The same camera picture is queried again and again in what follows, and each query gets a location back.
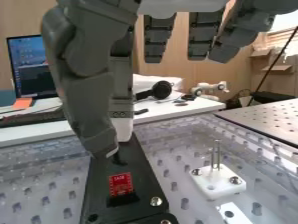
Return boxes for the white desk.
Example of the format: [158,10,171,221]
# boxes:
[0,95,228,150]

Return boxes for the clear box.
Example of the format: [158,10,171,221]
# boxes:
[0,111,298,224]

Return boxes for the orange flat piece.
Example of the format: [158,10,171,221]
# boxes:
[11,96,35,111]

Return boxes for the black headphones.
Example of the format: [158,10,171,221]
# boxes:
[135,80,175,102]

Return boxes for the red circuit board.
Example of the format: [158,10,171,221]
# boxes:
[108,171,135,199]

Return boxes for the small white jointed device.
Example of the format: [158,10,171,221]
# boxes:
[190,80,232,102]

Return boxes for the black plate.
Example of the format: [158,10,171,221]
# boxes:
[79,133,174,224]

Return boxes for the white foam box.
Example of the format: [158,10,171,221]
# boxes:
[132,73,187,95]

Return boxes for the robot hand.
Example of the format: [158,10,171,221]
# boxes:
[41,0,298,160]

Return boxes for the black computer screen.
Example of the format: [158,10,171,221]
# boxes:
[6,34,60,100]

